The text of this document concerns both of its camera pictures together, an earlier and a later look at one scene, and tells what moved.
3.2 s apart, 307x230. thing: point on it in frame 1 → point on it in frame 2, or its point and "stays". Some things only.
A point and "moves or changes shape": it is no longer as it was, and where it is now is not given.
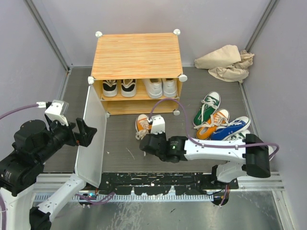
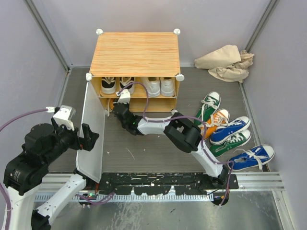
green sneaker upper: (209, 105) stays
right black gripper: (163, 134) → (126, 105)
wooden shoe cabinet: (133, 72) stays
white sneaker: (170, 87) stays
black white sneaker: (128, 87) moves or changes shape
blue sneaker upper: (237, 125) stays
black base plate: (158, 183) stays
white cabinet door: (89, 159) stays
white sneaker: (154, 87) moves or changes shape
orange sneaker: (143, 126) moves or changes shape
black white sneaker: (110, 87) moves or changes shape
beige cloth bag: (227, 63) stays
